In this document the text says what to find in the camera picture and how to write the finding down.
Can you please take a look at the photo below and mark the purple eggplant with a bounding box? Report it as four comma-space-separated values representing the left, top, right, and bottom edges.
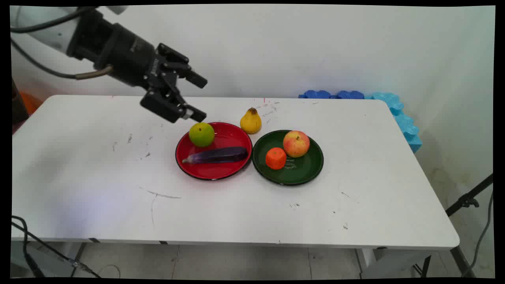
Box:
182, 147, 249, 164

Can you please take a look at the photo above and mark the orange tangerine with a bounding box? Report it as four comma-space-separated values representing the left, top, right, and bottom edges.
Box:
265, 147, 287, 170

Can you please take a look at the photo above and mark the black floor cable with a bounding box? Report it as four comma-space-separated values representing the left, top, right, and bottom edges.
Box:
11, 215, 102, 279

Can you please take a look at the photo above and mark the white table leg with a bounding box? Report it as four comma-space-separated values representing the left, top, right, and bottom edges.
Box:
354, 248, 432, 279

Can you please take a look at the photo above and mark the dark blue foam mat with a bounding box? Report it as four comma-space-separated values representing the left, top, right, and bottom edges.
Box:
299, 90, 333, 99
335, 90, 365, 100

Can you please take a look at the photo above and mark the yellow pear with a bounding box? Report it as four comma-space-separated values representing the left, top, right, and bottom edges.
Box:
240, 107, 262, 135

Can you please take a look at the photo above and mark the light blue foam mat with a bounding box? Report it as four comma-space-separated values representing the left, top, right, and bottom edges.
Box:
365, 92, 423, 154

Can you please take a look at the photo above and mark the grey hanging cable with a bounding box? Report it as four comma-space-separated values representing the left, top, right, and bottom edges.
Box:
461, 191, 494, 277

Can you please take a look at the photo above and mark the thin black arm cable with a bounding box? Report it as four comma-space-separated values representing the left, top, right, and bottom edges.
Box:
11, 7, 97, 34

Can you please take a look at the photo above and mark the red yellow apple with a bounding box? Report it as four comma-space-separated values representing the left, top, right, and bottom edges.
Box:
283, 131, 310, 158

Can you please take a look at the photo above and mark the dark brown object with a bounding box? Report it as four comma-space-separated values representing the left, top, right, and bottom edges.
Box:
11, 78, 30, 126

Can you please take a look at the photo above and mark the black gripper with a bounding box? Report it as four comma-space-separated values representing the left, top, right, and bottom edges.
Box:
66, 9, 208, 124

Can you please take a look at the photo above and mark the orange object behind table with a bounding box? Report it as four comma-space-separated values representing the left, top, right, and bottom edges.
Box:
18, 92, 43, 116

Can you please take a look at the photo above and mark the black tripod stand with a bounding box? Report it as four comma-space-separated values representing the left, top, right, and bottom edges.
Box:
412, 174, 494, 278

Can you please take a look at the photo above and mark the green apple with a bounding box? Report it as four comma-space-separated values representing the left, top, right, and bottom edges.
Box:
189, 122, 215, 148

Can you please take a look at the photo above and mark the dark green round plate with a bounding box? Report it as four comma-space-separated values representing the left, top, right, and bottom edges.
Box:
252, 130, 324, 186

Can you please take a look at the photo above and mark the red round plate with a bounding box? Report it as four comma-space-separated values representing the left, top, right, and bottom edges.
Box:
175, 122, 253, 181

